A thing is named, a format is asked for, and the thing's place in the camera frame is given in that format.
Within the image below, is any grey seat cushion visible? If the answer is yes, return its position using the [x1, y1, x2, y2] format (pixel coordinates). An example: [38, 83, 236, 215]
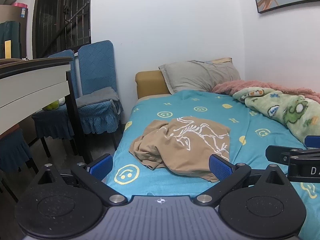
[75, 87, 121, 108]

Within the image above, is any white table with dark legs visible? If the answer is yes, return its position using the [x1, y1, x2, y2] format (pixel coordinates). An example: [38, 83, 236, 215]
[0, 57, 93, 163]

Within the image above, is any green ball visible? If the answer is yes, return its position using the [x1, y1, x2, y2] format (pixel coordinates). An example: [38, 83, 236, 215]
[42, 100, 59, 111]

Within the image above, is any yellow pillow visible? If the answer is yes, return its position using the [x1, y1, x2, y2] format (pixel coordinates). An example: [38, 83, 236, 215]
[205, 57, 233, 64]

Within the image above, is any brown cabinet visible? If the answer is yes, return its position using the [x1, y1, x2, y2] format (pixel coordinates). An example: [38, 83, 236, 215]
[0, 4, 29, 58]

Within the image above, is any blue covered chair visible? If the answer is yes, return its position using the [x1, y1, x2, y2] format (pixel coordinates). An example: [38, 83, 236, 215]
[77, 40, 124, 151]
[31, 49, 81, 156]
[0, 129, 40, 203]

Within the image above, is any grey pillow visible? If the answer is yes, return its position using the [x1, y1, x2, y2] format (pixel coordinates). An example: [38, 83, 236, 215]
[159, 60, 241, 95]

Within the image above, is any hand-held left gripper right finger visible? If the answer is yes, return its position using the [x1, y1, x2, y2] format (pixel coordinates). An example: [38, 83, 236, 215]
[194, 154, 287, 207]

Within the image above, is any tan printed t-shirt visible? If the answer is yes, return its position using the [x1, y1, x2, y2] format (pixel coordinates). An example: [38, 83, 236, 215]
[129, 116, 231, 183]

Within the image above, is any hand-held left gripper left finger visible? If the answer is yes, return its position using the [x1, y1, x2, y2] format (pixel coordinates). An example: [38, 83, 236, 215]
[37, 154, 128, 205]

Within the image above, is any teal printed bed sheet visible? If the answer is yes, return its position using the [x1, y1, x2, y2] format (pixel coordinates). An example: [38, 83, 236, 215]
[101, 90, 320, 240]

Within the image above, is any dark window grille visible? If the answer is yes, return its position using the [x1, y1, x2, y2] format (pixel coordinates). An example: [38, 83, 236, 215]
[32, 0, 92, 58]

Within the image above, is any green cartoon fleece blanket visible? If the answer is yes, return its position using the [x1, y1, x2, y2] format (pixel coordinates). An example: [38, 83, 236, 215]
[232, 86, 320, 143]

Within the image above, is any pink fluffy blanket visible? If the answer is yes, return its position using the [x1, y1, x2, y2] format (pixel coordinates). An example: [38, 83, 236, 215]
[212, 79, 320, 98]

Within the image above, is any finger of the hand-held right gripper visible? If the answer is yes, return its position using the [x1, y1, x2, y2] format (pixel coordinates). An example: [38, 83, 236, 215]
[304, 135, 320, 148]
[265, 144, 320, 164]

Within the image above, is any mustard bed headboard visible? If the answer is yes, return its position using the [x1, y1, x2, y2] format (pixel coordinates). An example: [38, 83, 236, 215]
[135, 70, 171, 100]

